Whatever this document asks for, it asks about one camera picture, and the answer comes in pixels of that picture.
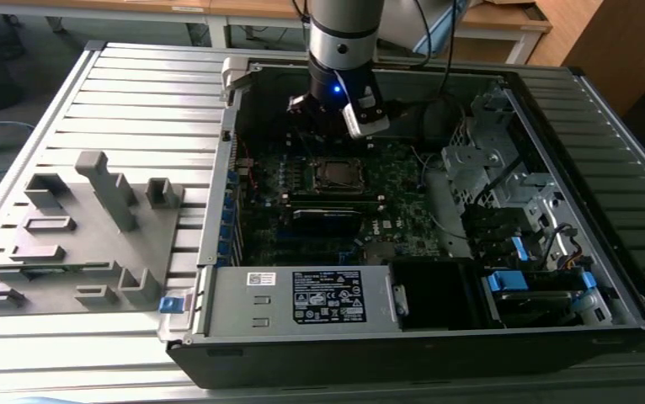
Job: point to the silver CPU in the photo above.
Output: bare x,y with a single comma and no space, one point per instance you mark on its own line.
338,174

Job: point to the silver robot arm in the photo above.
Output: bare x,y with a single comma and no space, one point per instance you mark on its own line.
344,33

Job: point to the metal CPU socket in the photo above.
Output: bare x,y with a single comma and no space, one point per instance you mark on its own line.
310,187

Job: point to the grey case latch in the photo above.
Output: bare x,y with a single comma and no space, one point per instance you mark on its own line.
234,69

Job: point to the pale blue teach pendant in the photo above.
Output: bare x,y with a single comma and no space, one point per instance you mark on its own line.
439,46

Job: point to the green motherboard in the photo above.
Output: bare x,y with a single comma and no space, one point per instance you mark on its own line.
406,202

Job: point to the metal drive cage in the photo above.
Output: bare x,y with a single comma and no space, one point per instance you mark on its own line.
469,162

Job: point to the black graphics card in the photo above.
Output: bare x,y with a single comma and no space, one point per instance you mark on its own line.
324,223

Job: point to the small brown chipset heatsink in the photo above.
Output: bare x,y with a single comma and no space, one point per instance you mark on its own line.
379,251

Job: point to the black connector cluster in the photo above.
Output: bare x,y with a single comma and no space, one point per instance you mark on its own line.
490,227

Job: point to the grey power supply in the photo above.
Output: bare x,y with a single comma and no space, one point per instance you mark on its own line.
232,303

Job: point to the wooden cabinet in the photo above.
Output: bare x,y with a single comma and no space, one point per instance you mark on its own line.
625,50

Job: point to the blue disk carrier with disk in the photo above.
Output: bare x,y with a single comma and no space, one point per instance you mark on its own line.
505,280

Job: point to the grey parts rack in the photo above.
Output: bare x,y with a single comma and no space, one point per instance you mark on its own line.
92,252

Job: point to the blue table clamp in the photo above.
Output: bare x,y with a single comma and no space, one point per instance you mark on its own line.
171,305

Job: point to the black PC case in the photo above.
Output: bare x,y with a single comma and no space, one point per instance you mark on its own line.
355,362

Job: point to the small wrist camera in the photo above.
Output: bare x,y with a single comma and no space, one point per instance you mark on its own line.
302,105

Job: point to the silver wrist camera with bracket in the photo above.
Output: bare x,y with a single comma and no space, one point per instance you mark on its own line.
366,122

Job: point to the wooden desk white frame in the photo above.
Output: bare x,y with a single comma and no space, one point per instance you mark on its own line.
490,23
103,10

